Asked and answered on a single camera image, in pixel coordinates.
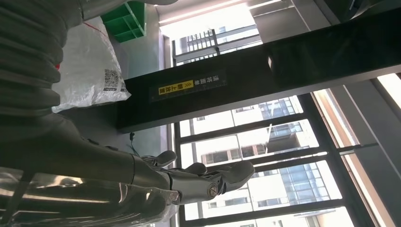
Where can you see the black inbound scanner machine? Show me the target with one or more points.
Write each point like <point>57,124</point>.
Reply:
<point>250,75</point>

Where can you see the yellow black ruler label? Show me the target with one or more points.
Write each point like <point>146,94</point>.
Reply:
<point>188,86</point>

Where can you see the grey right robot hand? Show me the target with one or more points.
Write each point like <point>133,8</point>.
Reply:
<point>78,156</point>

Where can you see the green plastic crate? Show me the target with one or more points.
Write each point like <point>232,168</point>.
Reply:
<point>125,28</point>

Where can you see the clear plastic film cover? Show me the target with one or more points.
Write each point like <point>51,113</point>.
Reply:
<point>94,203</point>

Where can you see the dark window frame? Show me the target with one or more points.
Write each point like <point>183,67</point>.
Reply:
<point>244,127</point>

